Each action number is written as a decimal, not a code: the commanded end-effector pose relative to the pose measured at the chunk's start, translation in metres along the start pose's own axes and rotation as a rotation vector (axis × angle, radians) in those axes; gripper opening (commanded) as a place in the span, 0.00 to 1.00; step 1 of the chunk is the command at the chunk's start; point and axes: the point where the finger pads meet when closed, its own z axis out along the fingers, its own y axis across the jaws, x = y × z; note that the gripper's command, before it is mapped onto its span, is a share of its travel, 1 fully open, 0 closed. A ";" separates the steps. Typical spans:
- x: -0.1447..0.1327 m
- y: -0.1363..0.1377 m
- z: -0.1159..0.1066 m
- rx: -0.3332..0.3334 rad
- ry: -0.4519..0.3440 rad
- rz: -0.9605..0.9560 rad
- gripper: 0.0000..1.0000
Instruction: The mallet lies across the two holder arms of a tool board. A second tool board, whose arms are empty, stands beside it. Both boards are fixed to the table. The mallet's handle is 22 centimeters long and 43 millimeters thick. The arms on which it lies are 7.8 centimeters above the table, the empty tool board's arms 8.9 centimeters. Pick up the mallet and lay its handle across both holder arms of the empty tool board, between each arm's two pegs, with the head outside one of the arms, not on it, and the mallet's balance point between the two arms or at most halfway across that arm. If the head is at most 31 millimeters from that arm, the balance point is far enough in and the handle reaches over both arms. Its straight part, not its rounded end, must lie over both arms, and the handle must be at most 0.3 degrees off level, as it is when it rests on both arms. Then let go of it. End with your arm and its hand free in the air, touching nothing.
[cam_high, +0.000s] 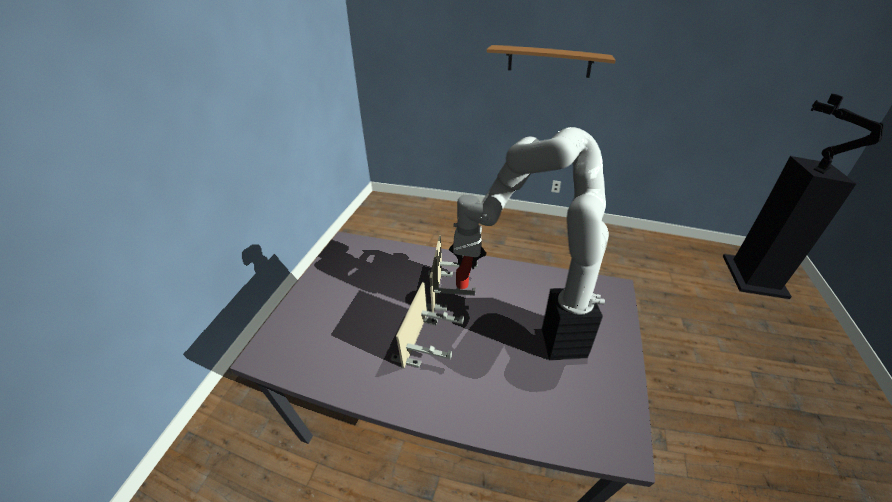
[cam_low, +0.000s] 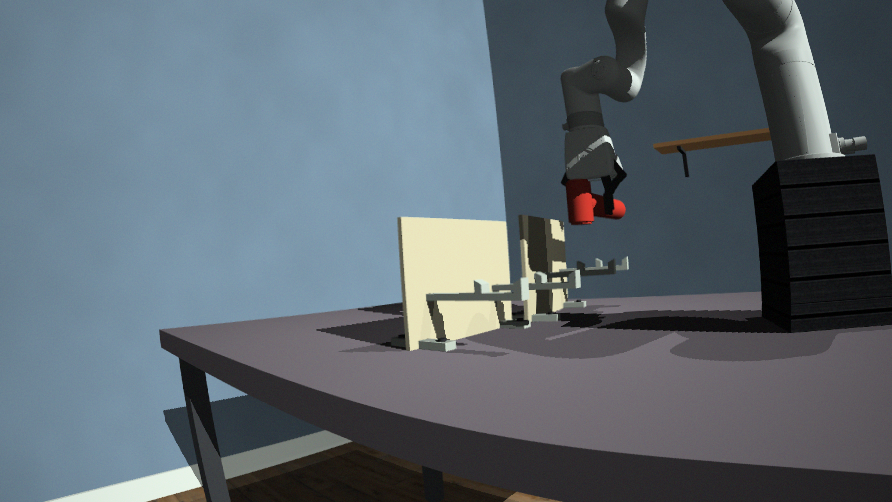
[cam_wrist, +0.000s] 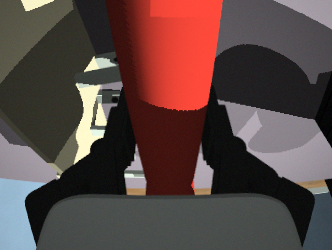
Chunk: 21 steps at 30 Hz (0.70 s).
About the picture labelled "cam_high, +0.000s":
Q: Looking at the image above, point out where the red mallet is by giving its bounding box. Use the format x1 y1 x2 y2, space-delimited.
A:
456 256 473 289

